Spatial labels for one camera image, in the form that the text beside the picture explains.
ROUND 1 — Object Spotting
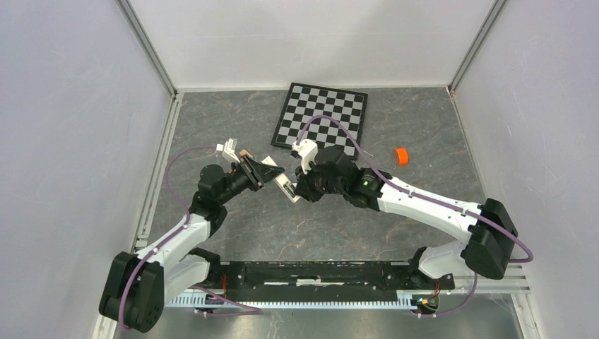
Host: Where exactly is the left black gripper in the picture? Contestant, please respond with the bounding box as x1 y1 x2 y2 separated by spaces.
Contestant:
217 153 285 205

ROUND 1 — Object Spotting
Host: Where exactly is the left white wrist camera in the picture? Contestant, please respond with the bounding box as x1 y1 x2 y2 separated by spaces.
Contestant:
216 138 240 164

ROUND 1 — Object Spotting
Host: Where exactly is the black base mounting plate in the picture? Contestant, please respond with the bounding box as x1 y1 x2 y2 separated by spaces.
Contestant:
200 261 456 302

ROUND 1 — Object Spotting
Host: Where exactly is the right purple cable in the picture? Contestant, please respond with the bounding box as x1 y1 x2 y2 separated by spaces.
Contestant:
295 114 535 264

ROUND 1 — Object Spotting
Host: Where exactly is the small wooden block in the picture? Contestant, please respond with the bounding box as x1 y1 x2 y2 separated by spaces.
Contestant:
239 149 253 159

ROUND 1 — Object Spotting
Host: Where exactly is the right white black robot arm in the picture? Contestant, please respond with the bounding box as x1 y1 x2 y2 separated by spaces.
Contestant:
292 139 518 288

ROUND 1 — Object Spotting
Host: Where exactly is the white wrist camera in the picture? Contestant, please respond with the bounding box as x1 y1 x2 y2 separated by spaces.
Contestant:
291 139 318 174
216 138 240 164

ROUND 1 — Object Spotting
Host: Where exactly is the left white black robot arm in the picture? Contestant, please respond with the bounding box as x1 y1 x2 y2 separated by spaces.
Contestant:
98 155 285 333

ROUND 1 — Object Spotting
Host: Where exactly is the white rectangular bar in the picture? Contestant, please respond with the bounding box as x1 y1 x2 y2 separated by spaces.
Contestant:
261 156 300 203

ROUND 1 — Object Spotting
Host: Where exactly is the aluminium frame rail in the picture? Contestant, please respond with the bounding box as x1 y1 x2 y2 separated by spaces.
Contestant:
452 263 531 294

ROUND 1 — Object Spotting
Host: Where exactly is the black white chessboard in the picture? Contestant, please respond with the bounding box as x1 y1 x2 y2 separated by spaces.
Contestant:
271 83 368 160

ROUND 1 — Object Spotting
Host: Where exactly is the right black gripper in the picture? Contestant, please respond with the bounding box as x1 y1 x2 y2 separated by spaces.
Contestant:
295 158 345 203

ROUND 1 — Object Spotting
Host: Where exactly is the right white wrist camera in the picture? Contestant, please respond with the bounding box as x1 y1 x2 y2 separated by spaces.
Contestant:
291 139 318 174

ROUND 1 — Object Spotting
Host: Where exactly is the orange tape roll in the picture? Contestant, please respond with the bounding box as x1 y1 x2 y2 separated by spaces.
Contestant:
393 148 409 166

